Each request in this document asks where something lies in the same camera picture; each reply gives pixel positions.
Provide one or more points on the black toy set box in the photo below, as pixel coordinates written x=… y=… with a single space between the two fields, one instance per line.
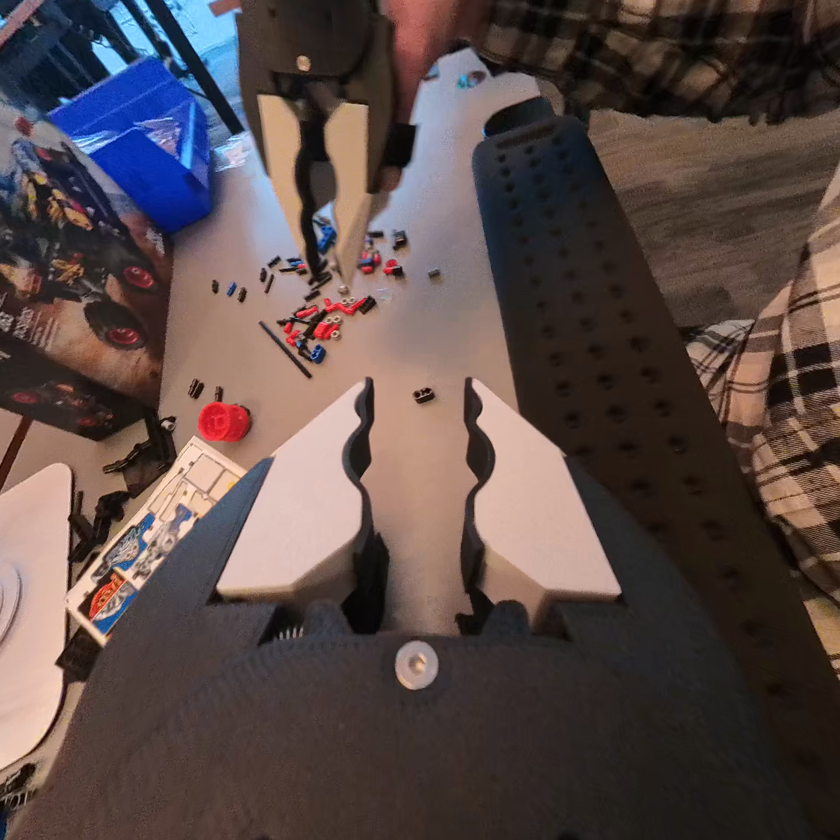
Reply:
x=79 y=295

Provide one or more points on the person's right forearm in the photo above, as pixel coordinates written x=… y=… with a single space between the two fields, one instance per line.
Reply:
x=656 y=52

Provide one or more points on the colourful sticker sheet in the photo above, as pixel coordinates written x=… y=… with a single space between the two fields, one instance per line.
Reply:
x=164 y=525

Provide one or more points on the person's right hand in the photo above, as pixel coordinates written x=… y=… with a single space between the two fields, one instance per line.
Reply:
x=426 y=33

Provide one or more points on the black studded plate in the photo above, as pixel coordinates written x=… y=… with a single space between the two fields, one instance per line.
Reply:
x=77 y=656

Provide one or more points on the red toy wheel hub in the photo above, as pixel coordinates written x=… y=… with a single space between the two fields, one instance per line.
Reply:
x=223 y=422

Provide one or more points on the black angled connector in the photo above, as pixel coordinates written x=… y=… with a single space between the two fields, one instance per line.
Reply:
x=195 y=388

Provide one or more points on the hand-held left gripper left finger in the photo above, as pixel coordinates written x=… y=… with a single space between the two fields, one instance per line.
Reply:
x=295 y=525

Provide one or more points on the pile of small red pieces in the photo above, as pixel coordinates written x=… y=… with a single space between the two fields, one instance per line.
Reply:
x=328 y=315

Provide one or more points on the black metal frame bar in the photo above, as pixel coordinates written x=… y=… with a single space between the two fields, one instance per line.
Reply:
x=197 y=72

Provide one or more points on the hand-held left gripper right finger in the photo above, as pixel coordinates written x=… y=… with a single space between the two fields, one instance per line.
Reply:
x=544 y=525

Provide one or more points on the small black double connector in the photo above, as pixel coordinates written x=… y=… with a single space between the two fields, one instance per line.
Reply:
x=424 y=395

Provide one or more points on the blue storage bin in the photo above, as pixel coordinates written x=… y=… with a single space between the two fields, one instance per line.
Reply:
x=131 y=177

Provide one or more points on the large black frame assembly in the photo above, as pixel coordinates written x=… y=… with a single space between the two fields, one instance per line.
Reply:
x=148 y=459

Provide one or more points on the black dimpled foam pad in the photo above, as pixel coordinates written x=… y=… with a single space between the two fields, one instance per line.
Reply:
x=590 y=328

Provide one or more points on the black angled beam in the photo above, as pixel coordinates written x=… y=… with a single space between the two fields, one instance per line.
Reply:
x=16 y=787

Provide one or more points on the grey desk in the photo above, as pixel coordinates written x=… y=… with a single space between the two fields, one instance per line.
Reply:
x=420 y=341

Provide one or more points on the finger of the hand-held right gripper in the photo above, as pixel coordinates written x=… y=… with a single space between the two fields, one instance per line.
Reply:
x=354 y=164
x=279 y=144

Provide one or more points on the white book stand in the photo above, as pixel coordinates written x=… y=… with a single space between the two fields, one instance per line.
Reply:
x=33 y=590

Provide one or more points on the black holed frame pieces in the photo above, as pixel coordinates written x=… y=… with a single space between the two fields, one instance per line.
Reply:
x=102 y=518

